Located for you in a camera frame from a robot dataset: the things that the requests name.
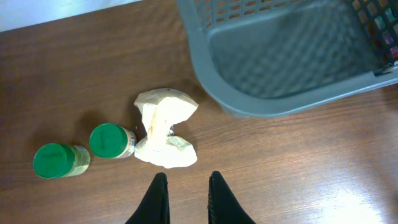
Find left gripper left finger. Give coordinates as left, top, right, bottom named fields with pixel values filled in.
left=126, top=172, right=170, bottom=224

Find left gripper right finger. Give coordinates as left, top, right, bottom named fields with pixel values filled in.
left=208, top=171, right=255, bottom=224

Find grey plastic basket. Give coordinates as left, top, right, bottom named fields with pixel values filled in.
left=177, top=0, right=397, bottom=118

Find green lid jar, beige contents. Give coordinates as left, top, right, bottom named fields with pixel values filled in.
left=89, top=123, right=136, bottom=159

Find crumpled beige paper bag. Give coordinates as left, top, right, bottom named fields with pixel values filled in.
left=134, top=88, right=198, bottom=169

